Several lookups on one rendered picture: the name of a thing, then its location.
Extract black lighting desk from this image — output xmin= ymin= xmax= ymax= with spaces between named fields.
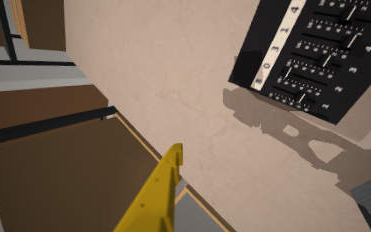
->
xmin=228 ymin=0 xmax=371 ymax=125

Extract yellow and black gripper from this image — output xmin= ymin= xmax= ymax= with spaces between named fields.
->
xmin=113 ymin=143 xmax=183 ymax=232

